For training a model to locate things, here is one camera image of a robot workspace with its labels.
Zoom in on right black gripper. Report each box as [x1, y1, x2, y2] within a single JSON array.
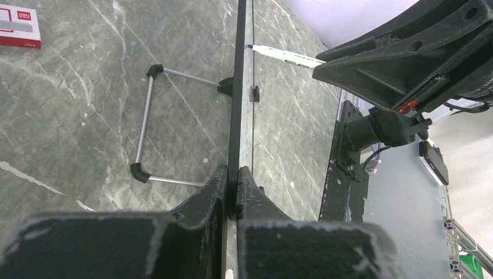
[[313, 1, 492, 116]]

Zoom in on white whiteboard black frame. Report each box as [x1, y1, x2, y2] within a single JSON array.
[[130, 0, 260, 189]]

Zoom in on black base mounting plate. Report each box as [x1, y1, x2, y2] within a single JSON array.
[[318, 101, 369, 222]]

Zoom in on green object near rail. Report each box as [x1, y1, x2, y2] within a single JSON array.
[[459, 254, 484, 279]]

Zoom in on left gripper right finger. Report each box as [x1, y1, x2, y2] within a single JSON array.
[[237, 166, 405, 278]]

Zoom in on blue white marker pen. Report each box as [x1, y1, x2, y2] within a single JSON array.
[[245, 44, 325, 70]]

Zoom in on red white small box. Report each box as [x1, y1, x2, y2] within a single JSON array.
[[1, 4, 42, 49]]

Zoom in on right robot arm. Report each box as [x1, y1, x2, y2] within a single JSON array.
[[312, 1, 492, 151]]

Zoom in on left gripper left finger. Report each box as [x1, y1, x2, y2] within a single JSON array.
[[1, 165, 228, 278]]

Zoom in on black device on frame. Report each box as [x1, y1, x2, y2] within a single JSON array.
[[419, 141, 449, 185]]

